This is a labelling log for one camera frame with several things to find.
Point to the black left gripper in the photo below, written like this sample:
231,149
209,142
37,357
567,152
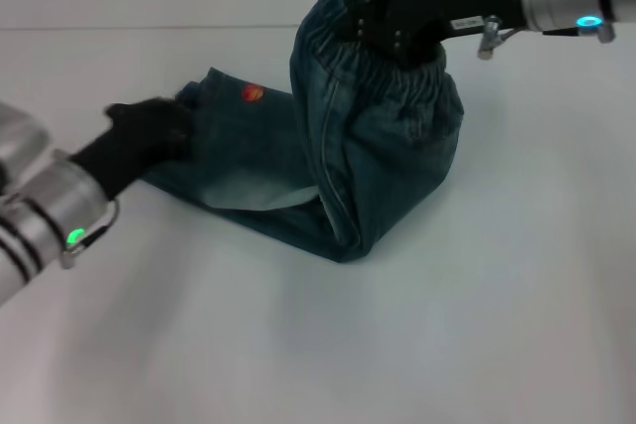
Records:
129,146

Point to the blue denim shorts with print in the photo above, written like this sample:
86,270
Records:
377,146

